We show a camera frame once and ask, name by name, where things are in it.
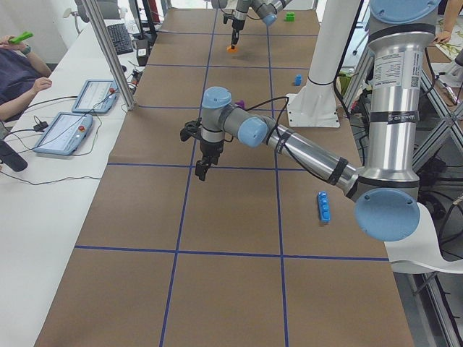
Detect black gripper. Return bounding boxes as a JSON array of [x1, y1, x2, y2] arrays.
[[231, 11, 247, 47], [195, 140, 224, 181]]

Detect orange trapezoid block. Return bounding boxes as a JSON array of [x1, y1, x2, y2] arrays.
[[226, 45, 238, 53]]

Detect purple trapezoid block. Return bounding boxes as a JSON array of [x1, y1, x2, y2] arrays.
[[235, 100, 245, 109]]

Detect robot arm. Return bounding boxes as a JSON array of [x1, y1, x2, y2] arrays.
[[180, 1, 438, 241], [211, 0, 291, 51]]

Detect seated person's hand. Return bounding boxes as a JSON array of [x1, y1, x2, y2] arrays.
[[32, 77, 52, 93]]

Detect small blue block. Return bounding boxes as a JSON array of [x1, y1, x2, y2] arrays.
[[293, 74, 302, 86]]

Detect black keyboard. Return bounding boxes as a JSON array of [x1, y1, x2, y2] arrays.
[[106, 23, 133, 55]]

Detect far teach pendant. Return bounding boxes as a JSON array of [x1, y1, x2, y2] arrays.
[[72, 80, 119, 113]]

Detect teach pendant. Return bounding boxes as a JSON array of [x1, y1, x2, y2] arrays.
[[72, 80, 119, 113], [33, 112, 93, 156]]

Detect long blue block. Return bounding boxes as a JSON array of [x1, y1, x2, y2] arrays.
[[317, 191, 331, 223]]

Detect near teach pendant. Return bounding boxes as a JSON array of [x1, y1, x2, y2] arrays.
[[33, 112, 93, 156]]

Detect green handheld block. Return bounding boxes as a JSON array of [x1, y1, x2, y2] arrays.
[[8, 31, 33, 45]]

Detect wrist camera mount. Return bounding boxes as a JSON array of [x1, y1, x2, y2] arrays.
[[179, 119, 201, 142]]

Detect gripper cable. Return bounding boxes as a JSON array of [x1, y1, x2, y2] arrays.
[[222, 95, 290, 144]]

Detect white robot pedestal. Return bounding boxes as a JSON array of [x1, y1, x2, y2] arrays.
[[287, 0, 362, 128]]

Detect aluminium frame post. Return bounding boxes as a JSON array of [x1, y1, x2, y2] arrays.
[[82, 0, 135, 111]]

